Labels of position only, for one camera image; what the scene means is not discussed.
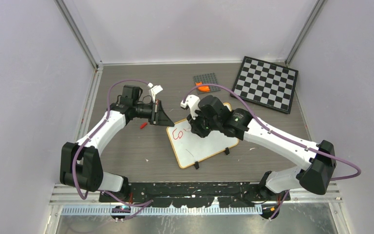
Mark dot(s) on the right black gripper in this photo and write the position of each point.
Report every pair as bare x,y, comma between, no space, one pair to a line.
196,127

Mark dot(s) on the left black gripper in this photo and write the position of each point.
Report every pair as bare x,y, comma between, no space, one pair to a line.
158,116

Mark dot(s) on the yellow framed whiteboard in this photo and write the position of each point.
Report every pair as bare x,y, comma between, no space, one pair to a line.
189,148

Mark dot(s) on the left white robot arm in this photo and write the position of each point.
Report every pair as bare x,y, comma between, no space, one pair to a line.
80,161

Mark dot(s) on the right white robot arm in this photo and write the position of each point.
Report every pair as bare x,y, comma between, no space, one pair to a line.
312,170

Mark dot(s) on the orange curved block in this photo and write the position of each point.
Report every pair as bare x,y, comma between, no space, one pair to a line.
202,88

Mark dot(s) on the grey lego baseplate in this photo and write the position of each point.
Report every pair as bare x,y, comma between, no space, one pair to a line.
209,78

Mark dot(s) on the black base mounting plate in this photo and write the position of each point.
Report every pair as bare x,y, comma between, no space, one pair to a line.
193,194

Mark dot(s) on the black white chessboard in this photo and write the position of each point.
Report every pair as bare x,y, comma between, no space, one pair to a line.
266,84

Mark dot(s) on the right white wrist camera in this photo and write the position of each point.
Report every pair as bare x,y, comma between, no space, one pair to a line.
191,102

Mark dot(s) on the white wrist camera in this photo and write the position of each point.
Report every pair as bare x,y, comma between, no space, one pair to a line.
154,90
191,102

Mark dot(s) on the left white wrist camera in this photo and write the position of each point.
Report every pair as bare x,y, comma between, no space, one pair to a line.
154,90

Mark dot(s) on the white slotted cable duct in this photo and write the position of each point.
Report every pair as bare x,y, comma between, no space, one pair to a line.
149,211

